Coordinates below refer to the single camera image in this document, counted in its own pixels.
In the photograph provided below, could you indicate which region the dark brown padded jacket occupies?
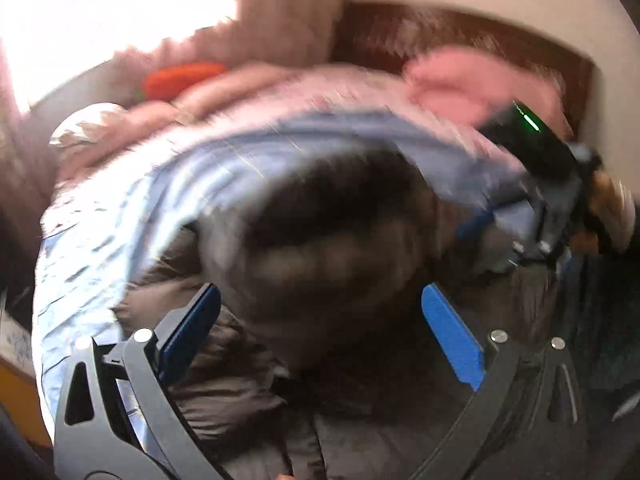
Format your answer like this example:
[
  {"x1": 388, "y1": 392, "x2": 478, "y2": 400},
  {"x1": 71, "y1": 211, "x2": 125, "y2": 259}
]
[{"x1": 114, "y1": 135, "x2": 593, "y2": 480}]

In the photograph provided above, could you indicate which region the person's right hand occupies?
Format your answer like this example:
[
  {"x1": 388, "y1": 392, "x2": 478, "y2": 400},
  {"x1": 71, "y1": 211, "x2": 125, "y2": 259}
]
[{"x1": 574, "y1": 170, "x2": 618, "y2": 257}]

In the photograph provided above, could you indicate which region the pink pillow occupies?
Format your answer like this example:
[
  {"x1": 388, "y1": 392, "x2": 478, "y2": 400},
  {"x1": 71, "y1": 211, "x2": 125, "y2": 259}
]
[{"x1": 402, "y1": 45, "x2": 573, "y2": 133}]

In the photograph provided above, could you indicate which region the light blue bed sheet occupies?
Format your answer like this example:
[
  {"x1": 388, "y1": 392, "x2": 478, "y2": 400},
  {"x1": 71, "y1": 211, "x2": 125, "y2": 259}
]
[{"x1": 31, "y1": 109, "x2": 528, "y2": 433}]

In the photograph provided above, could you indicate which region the orange plush toy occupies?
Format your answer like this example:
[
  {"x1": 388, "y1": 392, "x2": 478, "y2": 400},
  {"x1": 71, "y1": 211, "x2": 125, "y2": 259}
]
[{"x1": 142, "y1": 61, "x2": 228, "y2": 101}]

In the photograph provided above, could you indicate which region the white shiny pillow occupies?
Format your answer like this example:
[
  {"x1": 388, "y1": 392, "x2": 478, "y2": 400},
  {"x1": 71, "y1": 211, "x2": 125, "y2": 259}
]
[{"x1": 49, "y1": 102, "x2": 132, "y2": 153}]

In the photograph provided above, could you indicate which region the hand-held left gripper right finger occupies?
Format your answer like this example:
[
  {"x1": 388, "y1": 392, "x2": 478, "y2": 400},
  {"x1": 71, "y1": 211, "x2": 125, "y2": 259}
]
[{"x1": 407, "y1": 284, "x2": 590, "y2": 480}]

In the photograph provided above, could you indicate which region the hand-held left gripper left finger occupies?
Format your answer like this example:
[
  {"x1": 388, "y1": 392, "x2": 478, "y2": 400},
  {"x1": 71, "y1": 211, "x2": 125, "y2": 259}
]
[{"x1": 52, "y1": 282, "x2": 236, "y2": 480}]

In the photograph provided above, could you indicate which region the pink fuzzy blanket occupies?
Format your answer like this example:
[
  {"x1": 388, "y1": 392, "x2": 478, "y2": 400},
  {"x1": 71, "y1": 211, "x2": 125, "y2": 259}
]
[{"x1": 57, "y1": 62, "x2": 523, "y2": 181}]

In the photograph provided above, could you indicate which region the dark wooden headboard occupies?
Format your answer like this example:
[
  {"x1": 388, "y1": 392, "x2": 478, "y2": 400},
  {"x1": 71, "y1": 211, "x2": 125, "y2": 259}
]
[{"x1": 327, "y1": 0, "x2": 596, "y2": 133}]

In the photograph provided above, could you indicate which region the pink curtain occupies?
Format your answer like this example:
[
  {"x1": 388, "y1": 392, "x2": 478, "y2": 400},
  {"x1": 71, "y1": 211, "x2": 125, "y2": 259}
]
[{"x1": 150, "y1": 0, "x2": 351, "y2": 76}]

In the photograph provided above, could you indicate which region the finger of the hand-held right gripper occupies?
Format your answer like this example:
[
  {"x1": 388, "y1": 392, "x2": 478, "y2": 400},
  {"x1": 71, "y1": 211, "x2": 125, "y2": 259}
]
[{"x1": 455, "y1": 199, "x2": 532, "y2": 242}]

